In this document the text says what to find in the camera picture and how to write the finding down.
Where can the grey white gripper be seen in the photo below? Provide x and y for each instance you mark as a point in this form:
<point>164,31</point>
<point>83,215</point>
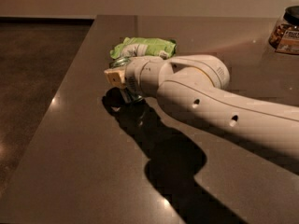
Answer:
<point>133,74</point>

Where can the green soda can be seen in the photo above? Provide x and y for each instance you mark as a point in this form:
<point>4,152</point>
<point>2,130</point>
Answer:
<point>120,65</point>

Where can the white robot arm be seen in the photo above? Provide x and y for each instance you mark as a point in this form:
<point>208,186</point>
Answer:
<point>192,89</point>

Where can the green snack bag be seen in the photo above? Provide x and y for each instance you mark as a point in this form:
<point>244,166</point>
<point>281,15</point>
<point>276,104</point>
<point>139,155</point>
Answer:
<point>139,46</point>

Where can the glass jar with label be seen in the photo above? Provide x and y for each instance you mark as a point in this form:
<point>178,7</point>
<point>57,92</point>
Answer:
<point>285,34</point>

